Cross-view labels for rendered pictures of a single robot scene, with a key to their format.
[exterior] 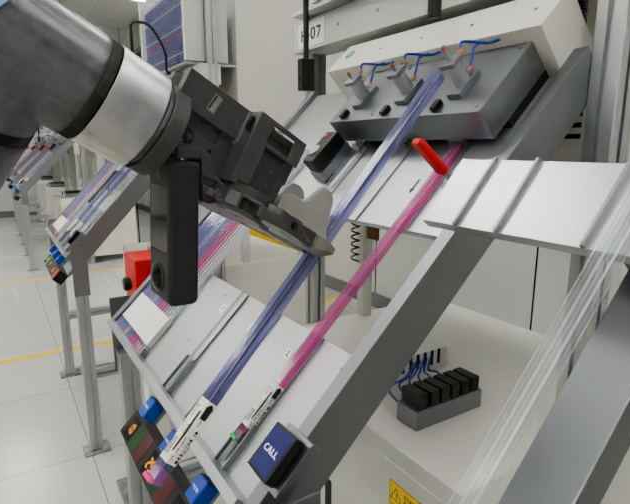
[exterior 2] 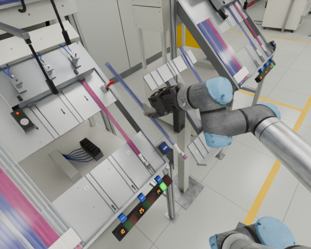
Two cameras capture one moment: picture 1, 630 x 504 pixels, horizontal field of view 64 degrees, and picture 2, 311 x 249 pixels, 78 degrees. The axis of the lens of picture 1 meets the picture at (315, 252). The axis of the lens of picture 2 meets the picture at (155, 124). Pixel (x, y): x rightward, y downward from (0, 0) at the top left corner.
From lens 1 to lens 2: 93 cm
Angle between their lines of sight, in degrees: 90
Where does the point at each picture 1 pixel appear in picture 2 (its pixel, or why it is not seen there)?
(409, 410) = (99, 154)
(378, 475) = not seen: hidden behind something
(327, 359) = (136, 139)
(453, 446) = (109, 147)
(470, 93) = (81, 63)
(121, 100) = not seen: hidden behind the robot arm
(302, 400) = (145, 147)
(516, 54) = (76, 46)
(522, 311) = not seen: outside the picture
